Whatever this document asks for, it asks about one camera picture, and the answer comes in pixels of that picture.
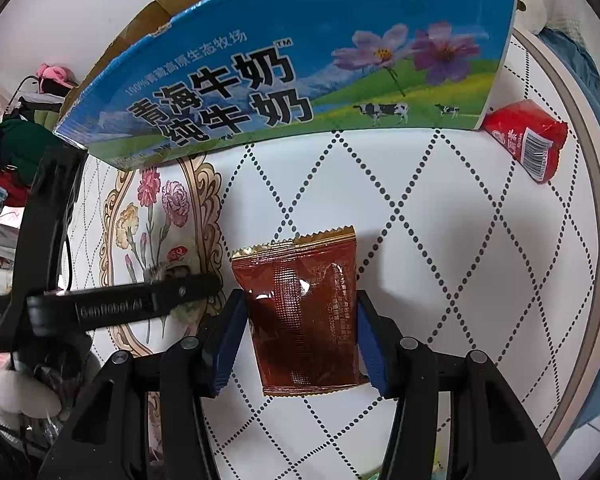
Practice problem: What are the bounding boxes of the dark red-brown snack packet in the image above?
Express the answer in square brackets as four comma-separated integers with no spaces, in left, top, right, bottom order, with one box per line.
[230,226,367,396]

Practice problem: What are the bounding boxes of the small red barcode packet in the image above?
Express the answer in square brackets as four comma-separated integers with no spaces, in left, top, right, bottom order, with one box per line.
[482,100,568,183]

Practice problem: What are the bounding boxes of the round white floral tabletop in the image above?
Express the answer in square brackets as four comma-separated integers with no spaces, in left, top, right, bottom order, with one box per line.
[70,30,600,451]

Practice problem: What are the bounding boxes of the pile of clothes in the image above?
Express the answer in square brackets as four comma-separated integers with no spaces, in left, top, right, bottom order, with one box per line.
[0,62,79,271]

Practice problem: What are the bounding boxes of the cardboard milk carton box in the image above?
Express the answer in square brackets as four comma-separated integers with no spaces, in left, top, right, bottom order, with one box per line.
[55,0,518,170]

